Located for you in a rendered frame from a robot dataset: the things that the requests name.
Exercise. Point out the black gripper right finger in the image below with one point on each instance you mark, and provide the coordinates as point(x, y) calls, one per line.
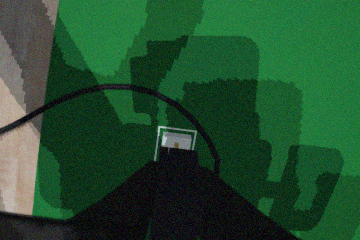
point(229, 216)

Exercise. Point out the green circuit board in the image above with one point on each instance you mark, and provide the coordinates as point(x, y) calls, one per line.
point(274, 83)

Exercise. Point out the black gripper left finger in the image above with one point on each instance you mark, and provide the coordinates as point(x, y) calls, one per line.
point(123, 214)

